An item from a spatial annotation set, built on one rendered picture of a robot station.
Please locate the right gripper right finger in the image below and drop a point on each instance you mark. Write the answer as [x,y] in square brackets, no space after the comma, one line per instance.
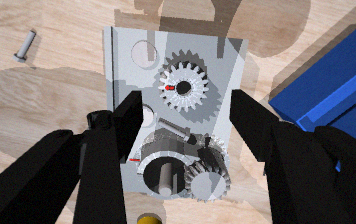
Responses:
[299,191]

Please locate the white gear with red arrow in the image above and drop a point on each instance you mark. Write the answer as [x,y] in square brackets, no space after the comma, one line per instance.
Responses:
[183,71]

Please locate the yellow ring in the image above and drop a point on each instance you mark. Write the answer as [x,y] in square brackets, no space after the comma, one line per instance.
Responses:
[149,220]

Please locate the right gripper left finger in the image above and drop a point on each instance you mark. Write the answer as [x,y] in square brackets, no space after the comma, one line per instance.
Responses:
[35,188]

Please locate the blue open tray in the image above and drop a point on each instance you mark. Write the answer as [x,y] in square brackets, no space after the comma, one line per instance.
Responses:
[318,84]

